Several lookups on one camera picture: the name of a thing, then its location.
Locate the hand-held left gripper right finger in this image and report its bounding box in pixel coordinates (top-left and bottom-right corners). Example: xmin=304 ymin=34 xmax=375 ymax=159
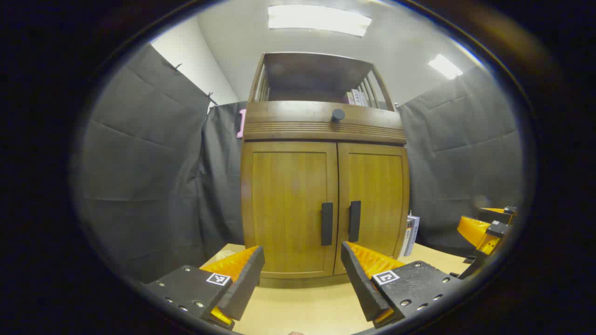
xmin=340 ymin=241 xmax=461 ymax=330

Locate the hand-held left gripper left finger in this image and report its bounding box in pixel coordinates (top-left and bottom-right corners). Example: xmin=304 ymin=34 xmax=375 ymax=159
xmin=142 ymin=245 xmax=266 ymax=331

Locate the black door handle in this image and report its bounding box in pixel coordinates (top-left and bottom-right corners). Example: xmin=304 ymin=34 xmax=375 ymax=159
xmin=348 ymin=201 xmax=361 ymax=243
xmin=321 ymin=202 xmax=334 ymax=246

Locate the wooden cabinet door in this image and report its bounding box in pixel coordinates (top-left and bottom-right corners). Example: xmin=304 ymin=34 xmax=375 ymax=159
xmin=334 ymin=142 xmax=410 ymax=276
xmin=242 ymin=141 xmax=339 ymax=280

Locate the wooden double-door shoe cabinet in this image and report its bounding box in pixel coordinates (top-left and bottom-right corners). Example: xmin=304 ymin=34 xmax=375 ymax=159
xmin=240 ymin=51 xmax=411 ymax=289

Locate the wooden cabinet drawer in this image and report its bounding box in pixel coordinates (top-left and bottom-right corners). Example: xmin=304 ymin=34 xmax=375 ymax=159
xmin=243 ymin=100 xmax=406 ymax=145

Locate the black and white book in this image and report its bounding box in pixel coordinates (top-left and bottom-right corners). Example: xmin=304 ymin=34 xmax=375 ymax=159
xmin=399 ymin=216 xmax=412 ymax=258

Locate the black backdrop cloth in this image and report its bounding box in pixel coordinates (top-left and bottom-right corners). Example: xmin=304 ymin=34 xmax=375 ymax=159
xmin=397 ymin=65 xmax=526 ymax=256
xmin=74 ymin=44 xmax=246 ymax=283

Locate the blue-grey book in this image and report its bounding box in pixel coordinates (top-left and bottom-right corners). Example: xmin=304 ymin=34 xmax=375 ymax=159
xmin=404 ymin=214 xmax=420 ymax=257

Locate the small ceiling light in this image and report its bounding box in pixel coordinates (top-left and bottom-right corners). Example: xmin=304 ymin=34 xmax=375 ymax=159
xmin=428 ymin=54 xmax=464 ymax=80

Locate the large rectangular ceiling light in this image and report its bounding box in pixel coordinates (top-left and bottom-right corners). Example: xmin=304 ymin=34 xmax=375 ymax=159
xmin=268 ymin=5 xmax=373 ymax=38

